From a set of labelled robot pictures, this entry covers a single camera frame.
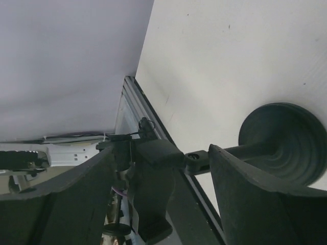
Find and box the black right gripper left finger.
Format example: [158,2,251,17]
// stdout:
[1,148,115,244]

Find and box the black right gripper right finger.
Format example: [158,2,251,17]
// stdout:
[208,144,326,244]

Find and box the black phone stand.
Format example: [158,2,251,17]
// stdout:
[135,102,325,243]

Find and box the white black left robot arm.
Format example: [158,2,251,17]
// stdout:
[1,143,99,176]

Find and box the aluminium front frame rail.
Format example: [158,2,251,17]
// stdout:
[114,76,171,140]

